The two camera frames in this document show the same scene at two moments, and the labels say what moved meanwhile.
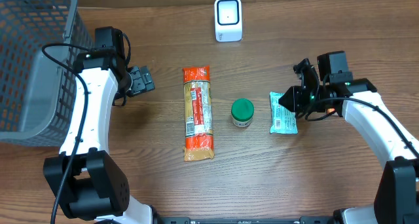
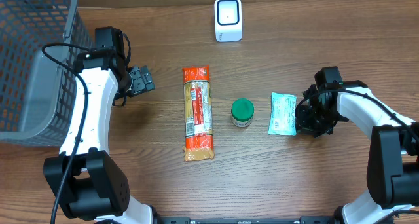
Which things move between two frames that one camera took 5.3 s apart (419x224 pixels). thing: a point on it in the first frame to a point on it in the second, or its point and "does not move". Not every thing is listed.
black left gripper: (140, 82) does not move
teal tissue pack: (283, 120) does not move
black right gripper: (303, 95) to (306, 118)
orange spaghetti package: (199, 143) does not move
